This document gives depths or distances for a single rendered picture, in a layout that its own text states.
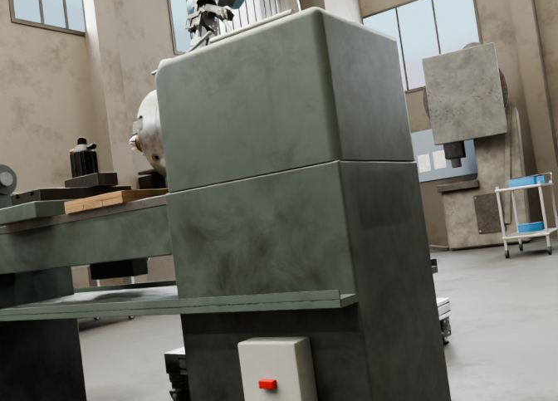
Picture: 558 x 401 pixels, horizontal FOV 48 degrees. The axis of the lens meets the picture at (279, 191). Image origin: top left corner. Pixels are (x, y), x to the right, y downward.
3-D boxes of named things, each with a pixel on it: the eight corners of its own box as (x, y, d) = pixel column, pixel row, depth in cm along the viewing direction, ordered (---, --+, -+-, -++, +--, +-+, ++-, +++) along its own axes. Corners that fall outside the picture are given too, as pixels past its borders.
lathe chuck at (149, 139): (229, 171, 223) (212, 83, 222) (166, 181, 197) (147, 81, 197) (210, 175, 228) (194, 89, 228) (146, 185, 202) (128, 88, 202)
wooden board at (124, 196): (198, 198, 233) (197, 187, 233) (122, 202, 204) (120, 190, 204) (142, 207, 250) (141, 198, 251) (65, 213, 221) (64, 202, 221)
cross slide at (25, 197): (132, 196, 261) (131, 185, 261) (40, 201, 226) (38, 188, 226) (104, 202, 271) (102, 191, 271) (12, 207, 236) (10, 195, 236)
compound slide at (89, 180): (118, 184, 251) (117, 172, 251) (98, 185, 242) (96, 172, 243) (85, 192, 262) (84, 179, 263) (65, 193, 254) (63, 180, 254)
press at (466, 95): (550, 237, 968) (520, 41, 984) (526, 246, 854) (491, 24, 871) (451, 246, 1061) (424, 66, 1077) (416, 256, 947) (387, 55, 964)
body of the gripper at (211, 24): (199, 41, 216) (203, 12, 220) (218, 34, 211) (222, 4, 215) (183, 30, 210) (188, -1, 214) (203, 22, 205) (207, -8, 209)
